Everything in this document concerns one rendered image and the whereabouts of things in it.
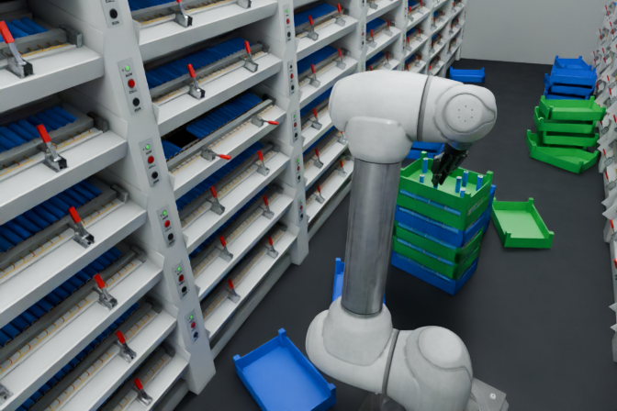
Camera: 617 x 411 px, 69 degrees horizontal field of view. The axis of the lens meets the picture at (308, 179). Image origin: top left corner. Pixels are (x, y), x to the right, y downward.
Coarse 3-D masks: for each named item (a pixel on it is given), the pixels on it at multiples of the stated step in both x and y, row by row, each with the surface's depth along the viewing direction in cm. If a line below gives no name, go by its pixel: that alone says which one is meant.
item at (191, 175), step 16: (272, 96) 163; (272, 112) 160; (240, 128) 147; (256, 128) 150; (272, 128) 159; (224, 144) 139; (240, 144) 141; (192, 160) 129; (224, 160) 136; (176, 176) 122; (192, 176) 124; (176, 192) 120
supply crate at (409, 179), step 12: (408, 168) 180; (420, 168) 188; (408, 180) 172; (468, 180) 176; (420, 192) 170; (432, 192) 166; (444, 192) 162; (468, 192) 156; (480, 192) 164; (444, 204) 164; (456, 204) 160; (468, 204) 158
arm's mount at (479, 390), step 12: (480, 384) 119; (372, 396) 118; (384, 396) 118; (480, 396) 116; (492, 396) 116; (504, 396) 116; (360, 408) 116; (372, 408) 115; (480, 408) 114; (492, 408) 114
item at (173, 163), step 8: (264, 104) 158; (248, 112) 151; (256, 112) 154; (240, 120) 146; (224, 128) 140; (232, 128) 144; (208, 136) 135; (216, 136) 136; (200, 144) 131; (208, 144) 135; (184, 152) 127; (192, 152) 128; (176, 160) 123; (184, 160) 126; (168, 168) 121; (176, 168) 123
